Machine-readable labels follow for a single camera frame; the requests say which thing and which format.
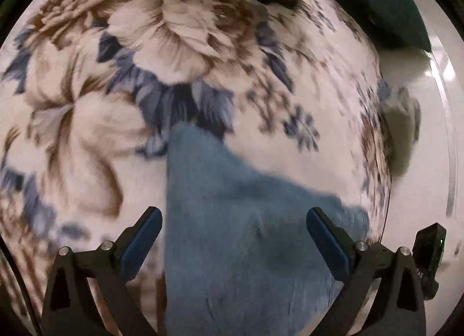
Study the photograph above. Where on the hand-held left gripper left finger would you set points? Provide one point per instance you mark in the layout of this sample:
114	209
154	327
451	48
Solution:
139	245

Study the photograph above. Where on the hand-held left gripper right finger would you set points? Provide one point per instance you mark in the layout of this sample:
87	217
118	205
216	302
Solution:
330	249

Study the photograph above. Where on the blue denim pants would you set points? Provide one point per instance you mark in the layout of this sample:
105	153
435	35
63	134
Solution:
235	241

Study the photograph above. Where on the white headboard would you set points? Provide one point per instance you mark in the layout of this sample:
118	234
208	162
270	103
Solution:
427	140

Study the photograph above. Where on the grey crumpled garment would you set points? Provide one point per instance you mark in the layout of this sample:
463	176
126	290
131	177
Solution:
398	133

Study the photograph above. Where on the floral bed blanket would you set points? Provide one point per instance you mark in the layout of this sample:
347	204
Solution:
108	111

